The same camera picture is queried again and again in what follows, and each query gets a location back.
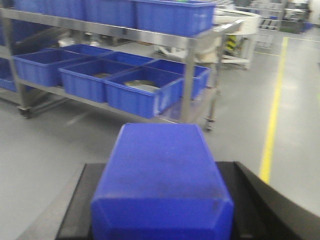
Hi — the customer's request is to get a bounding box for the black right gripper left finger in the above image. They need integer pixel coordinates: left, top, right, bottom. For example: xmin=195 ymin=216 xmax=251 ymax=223
xmin=55 ymin=163 xmax=106 ymax=240

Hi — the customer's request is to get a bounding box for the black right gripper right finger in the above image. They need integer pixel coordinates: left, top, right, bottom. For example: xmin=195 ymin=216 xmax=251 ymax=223
xmin=216 ymin=161 xmax=320 ymax=240

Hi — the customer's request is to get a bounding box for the blue block part carried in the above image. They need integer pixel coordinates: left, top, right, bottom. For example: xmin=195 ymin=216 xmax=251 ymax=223
xmin=91 ymin=123 xmax=234 ymax=240

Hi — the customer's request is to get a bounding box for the steel two-tier shelf cart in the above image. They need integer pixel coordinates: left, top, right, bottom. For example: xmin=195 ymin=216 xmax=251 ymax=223
xmin=0 ymin=7 xmax=245 ymax=133

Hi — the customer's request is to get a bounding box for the blue bin front middle lower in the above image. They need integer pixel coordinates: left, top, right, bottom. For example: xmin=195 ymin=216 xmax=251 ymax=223
xmin=58 ymin=59 xmax=135 ymax=103

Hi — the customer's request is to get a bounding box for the blue bin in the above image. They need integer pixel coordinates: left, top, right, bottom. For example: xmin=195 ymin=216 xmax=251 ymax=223
xmin=143 ymin=59 xmax=211 ymax=100
xmin=58 ymin=59 xmax=135 ymax=103
xmin=13 ymin=49 xmax=93 ymax=87
xmin=103 ymin=67 xmax=184 ymax=119
xmin=99 ymin=51 xmax=155 ymax=66
xmin=134 ymin=0 xmax=216 ymax=37
xmin=84 ymin=0 xmax=137 ymax=29

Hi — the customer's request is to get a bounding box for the blue bin rear right lower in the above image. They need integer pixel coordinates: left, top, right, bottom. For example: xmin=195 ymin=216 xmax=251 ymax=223
xmin=143 ymin=59 xmax=211 ymax=100

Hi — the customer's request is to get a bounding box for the blue bin front right lower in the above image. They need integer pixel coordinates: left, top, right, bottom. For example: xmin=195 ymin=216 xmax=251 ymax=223
xmin=103 ymin=67 xmax=184 ymax=119

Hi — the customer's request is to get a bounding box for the blue bin front left lower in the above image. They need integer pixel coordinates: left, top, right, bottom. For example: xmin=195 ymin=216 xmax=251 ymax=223
xmin=13 ymin=49 xmax=93 ymax=87

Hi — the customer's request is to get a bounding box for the blue bin rear middle lower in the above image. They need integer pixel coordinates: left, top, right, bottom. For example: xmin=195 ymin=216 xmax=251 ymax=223
xmin=99 ymin=51 xmax=155 ymax=66

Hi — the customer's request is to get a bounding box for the white curved conveyor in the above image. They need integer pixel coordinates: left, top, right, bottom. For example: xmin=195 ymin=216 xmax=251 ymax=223
xmin=194 ymin=4 xmax=262 ymax=71

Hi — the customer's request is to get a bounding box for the blue bin upper right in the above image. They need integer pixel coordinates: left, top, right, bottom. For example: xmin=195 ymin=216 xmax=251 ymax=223
xmin=134 ymin=0 xmax=216 ymax=37

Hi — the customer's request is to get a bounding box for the blue bin upper middle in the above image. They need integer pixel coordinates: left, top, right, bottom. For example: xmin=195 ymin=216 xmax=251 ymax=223
xmin=84 ymin=0 xmax=137 ymax=29

